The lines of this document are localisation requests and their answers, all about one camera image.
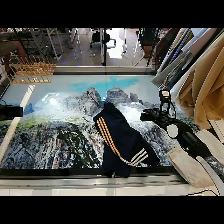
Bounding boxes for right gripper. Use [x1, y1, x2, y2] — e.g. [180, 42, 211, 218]
[139, 107, 170, 130]

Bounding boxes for navy striped pants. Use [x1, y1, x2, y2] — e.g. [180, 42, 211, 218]
[92, 101, 162, 179]

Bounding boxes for cream garment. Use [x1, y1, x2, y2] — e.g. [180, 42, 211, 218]
[166, 146, 214, 189]

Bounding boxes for beige garment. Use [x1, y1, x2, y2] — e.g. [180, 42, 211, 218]
[175, 33, 224, 130]

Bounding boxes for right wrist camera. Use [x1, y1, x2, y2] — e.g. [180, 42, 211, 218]
[158, 89, 177, 120]

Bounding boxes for silver frame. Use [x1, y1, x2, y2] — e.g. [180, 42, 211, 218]
[0, 175, 224, 197]

